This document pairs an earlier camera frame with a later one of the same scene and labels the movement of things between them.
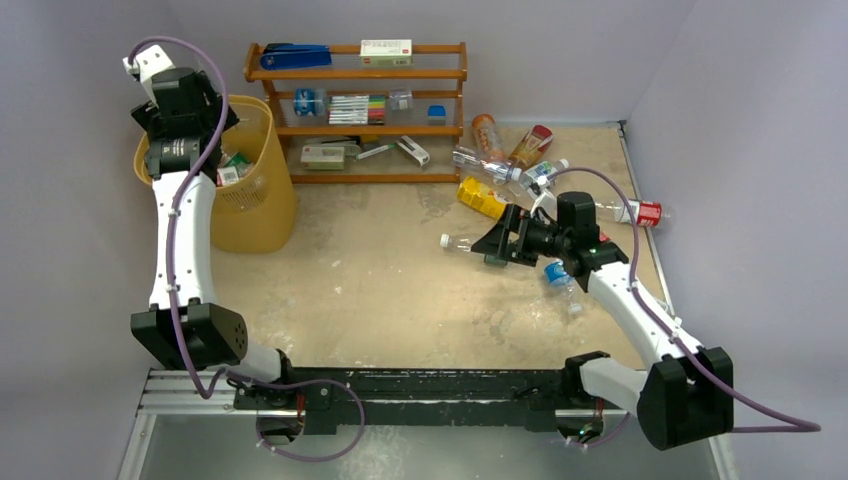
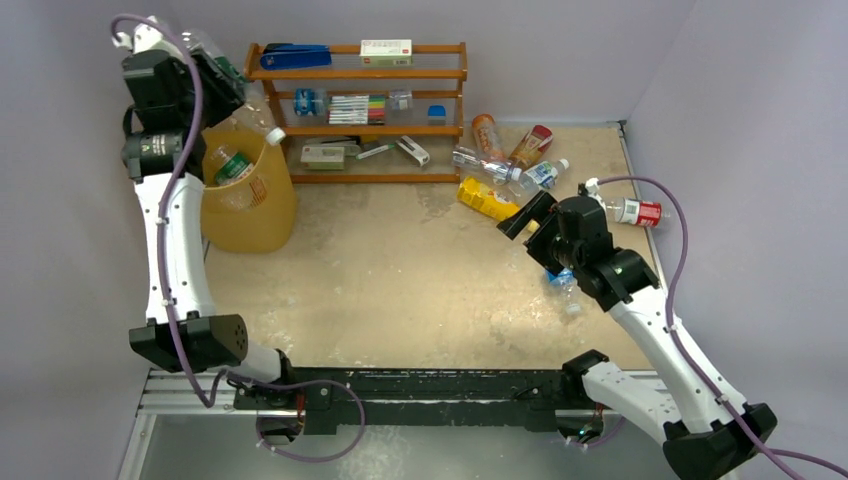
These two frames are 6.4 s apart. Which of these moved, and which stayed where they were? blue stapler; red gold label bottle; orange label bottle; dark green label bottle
Moved: dark green label bottle
Stayed: blue stapler; red gold label bottle; orange label bottle
